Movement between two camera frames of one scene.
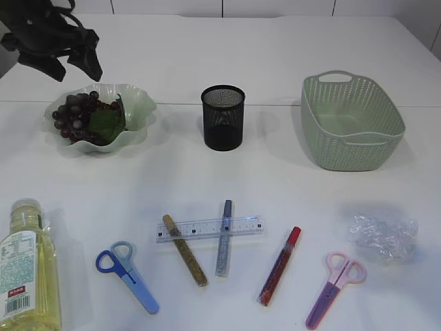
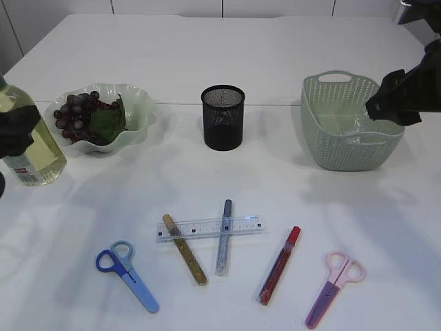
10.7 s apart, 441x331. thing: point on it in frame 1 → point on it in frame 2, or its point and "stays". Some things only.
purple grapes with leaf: [86, 119] stays
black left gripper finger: [87, 59] → [16, 128]
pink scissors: [342, 271] stays
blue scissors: [118, 260] stays
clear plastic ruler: [208, 228] stays
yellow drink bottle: [29, 278] → [45, 162]
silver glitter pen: [223, 248] stays
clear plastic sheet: [393, 241] → [359, 136]
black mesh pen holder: [223, 117] stays
